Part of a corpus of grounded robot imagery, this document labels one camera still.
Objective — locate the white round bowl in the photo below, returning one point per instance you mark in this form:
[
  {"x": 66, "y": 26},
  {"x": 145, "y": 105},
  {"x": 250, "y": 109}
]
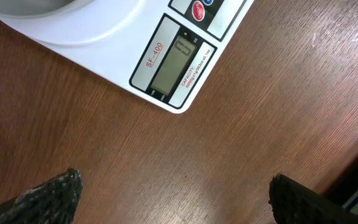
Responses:
[{"x": 29, "y": 9}]

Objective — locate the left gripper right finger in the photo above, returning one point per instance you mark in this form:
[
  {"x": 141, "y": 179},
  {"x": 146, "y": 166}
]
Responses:
[{"x": 294, "y": 203}]

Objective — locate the white digital kitchen scale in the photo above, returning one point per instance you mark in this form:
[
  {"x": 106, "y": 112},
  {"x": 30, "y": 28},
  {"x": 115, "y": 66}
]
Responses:
[{"x": 159, "y": 50}]

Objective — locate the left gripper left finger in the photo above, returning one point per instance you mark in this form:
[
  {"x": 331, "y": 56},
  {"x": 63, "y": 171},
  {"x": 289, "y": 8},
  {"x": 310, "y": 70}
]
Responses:
[{"x": 54, "y": 201}]

